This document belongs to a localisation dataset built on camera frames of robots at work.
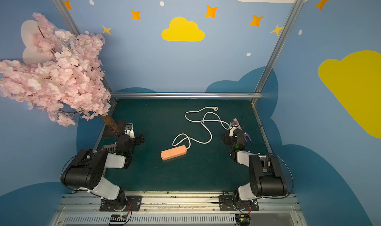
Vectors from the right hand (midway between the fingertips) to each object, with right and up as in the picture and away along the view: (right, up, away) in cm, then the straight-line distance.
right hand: (233, 130), depth 95 cm
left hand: (-64, 0, -2) cm, 64 cm away
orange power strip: (-38, -14, -3) cm, 41 cm away
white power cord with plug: (-8, +15, +20) cm, 26 cm away
